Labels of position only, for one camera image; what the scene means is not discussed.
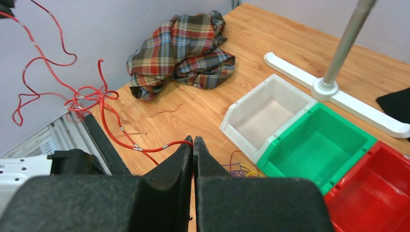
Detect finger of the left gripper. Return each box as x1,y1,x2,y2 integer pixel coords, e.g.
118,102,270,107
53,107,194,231
0,0,15,19

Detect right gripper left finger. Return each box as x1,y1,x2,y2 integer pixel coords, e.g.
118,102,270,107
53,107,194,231
0,136,193,232

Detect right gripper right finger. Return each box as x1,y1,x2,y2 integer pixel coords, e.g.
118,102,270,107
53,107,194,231
193,137,334,232

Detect red cable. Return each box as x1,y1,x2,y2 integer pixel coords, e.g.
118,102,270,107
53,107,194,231
0,0,194,166

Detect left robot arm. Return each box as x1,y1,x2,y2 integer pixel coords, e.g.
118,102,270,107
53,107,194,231
0,102,111,211

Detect white plastic bin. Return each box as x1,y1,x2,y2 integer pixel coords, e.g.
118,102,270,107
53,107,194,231
220,74,317,164

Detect green plastic bin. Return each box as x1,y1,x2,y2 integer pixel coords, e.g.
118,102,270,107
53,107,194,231
257,103,377,195

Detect red plastic bin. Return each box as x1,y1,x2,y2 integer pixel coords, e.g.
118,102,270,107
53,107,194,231
324,141,410,232

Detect metal clothes rack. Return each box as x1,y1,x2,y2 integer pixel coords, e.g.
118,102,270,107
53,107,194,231
264,0,410,139

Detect plaid flannel shirt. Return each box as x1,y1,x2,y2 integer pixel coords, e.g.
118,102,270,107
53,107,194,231
126,11,235,101

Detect black t-shirt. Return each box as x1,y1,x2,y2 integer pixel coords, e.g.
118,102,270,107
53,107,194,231
376,88,410,124

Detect purple cable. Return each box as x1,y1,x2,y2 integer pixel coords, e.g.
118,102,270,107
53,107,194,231
222,150,254,179

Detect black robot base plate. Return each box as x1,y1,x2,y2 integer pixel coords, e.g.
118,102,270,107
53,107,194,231
83,115,132,176

